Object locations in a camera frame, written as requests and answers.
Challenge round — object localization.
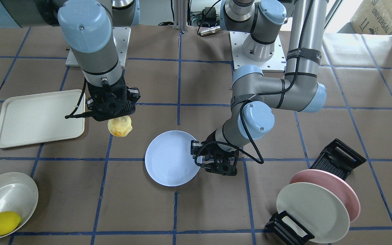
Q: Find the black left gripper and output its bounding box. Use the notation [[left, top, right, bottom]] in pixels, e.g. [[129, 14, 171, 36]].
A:
[[190, 131, 238, 176]]

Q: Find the pink plate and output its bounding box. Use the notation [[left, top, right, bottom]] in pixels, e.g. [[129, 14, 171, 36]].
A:
[[290, 169, 361, 222]]

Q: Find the white round dish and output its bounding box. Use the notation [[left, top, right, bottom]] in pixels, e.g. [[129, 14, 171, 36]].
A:
[[0, 172, 38, 238]]

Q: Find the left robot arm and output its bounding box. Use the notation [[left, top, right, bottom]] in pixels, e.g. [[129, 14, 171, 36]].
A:
[[190, 0, 328, 176]]

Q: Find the aluminium frame post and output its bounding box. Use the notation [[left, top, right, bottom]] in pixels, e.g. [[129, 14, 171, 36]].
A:
[[172, 0, 189, 33]]

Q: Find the light blue plate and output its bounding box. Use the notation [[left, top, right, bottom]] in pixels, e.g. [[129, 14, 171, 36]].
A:
[[145, 130, 200, 187]]

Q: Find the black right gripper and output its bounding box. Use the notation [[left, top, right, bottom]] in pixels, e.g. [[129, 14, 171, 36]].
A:
[[85, 76, 141, 121]]

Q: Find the white rectangular tray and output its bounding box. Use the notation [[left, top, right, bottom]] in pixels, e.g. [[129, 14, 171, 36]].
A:
[[0, 89, 85, 148]]

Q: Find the yellow bread roll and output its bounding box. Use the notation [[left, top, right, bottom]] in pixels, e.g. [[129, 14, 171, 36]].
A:
[[108, 116, 133, 137]]

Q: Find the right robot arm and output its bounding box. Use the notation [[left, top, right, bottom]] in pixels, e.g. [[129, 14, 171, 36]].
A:
[[0, 0, 140, 121]]

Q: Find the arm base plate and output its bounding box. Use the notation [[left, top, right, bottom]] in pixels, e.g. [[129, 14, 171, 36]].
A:
[[65, 27, 131, 68], [230, 32, 286, 72]]

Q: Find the yellow lemon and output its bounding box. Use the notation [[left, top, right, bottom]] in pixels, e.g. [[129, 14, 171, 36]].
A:
[[0, 211, 22, 236]]

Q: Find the cream white plate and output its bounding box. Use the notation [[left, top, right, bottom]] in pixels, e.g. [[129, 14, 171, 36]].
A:
[[276, 182, 350, 243]]

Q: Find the cardboard box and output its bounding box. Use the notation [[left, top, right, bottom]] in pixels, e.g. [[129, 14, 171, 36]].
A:
[[350, 0, 392, 35]]

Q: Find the black dish rack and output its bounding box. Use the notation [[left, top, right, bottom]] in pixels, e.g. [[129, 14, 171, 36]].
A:
[[265, 138, 366, 245]]

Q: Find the silver metal cylinder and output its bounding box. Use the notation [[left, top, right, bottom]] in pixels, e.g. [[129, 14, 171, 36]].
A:
[[198, 26, 223, 37]]

